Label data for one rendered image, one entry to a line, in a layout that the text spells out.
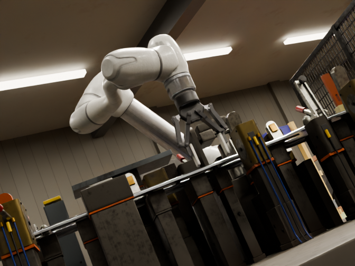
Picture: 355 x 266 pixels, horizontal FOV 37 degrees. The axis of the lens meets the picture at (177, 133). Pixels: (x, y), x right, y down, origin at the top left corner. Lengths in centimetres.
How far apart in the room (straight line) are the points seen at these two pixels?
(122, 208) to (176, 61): 54
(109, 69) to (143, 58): 11
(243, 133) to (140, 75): 37
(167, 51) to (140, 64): 13
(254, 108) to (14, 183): 492
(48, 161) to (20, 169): 45
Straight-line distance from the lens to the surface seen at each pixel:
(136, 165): 185
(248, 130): 142
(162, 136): 223
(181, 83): 163
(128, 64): 155
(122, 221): 133
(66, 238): 184
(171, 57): 165
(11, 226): 131
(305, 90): 196
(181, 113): 163
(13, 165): 824
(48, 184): 824
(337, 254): 57
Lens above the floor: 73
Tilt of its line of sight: 15 degrees up
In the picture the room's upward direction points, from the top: 24 degrees counter-clockwise
